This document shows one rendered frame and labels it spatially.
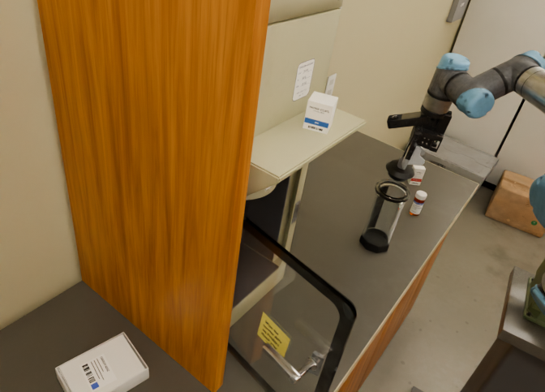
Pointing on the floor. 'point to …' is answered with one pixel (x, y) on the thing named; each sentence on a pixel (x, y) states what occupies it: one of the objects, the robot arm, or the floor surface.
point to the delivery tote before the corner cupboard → (462, 160)
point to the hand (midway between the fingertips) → (403, 161)
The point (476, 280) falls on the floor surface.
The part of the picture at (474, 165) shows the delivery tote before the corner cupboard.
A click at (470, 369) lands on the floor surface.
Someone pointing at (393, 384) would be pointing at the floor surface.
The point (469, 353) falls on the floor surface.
